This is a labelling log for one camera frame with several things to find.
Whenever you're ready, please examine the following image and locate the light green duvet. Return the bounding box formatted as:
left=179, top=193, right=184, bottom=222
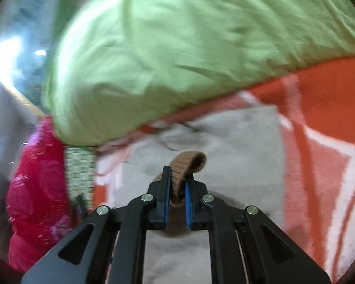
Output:
left=43, top=0, right=355, bottom=148

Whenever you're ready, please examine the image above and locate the orange white floral blanket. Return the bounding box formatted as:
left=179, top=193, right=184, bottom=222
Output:
left=93, top=56, right=355, bottom=284

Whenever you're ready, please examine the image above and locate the red floral pillow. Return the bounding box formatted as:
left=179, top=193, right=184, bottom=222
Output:
left=5, top=116, right=75, bottom=273

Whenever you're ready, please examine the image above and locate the green white checkered pillow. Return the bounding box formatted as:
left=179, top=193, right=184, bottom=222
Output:
left=63, top=146, right=97, bottom=211

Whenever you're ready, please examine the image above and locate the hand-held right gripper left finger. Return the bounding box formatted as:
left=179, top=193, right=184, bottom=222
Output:
left=21, top=166, right=171, bottom=284

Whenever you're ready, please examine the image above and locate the grey fuzzy pillow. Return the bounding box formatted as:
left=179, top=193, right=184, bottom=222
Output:
left=96, top=105, right=286, bottom=284

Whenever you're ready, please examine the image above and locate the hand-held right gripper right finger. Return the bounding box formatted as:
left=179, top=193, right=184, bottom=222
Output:
left=185, top=174, right=332, bottom=284

